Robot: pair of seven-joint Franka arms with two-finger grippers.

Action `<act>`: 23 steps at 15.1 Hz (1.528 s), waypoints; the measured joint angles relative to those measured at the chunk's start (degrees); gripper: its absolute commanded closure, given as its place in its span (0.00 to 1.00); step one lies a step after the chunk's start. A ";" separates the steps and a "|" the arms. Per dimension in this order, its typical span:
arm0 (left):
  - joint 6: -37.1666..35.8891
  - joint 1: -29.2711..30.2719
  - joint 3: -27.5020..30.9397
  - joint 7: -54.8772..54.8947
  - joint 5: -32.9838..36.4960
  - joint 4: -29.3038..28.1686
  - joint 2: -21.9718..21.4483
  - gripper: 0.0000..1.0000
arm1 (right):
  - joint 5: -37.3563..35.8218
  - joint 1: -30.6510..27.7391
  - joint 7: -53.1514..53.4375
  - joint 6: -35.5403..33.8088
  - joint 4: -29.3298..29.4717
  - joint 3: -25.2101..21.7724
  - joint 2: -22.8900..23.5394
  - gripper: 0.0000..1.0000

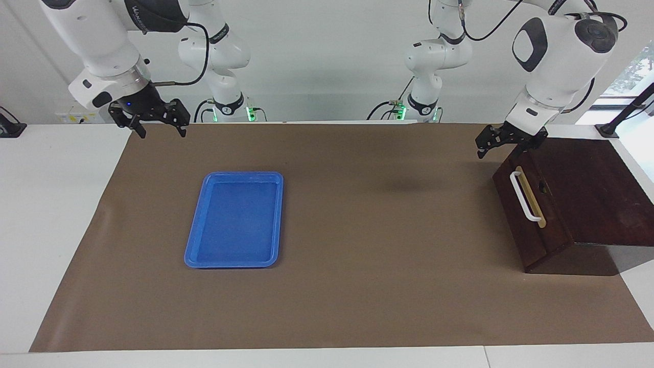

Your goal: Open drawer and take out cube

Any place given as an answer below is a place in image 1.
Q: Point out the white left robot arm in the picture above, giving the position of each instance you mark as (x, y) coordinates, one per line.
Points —
(557, 56)

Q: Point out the black clamp mount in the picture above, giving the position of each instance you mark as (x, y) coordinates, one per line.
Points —
(10, 129)

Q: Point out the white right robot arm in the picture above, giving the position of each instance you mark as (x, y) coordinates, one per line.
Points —
(97, 36)

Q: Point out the white socket box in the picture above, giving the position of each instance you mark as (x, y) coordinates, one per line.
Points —
(71, 117)

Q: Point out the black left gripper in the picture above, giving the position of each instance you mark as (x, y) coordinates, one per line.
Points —
(526, 135)

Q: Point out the blue plastic tray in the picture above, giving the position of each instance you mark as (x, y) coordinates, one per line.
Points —
(235, 220)

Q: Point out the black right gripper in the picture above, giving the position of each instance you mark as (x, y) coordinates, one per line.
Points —
(140, 105)

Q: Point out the dark wooden drawer cabinet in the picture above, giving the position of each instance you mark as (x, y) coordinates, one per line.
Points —
(598, 194)

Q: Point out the black camera stand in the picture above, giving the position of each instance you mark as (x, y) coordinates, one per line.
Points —
(608, 129)

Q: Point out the brown table mat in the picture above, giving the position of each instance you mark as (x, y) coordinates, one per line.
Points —
(383, 255)

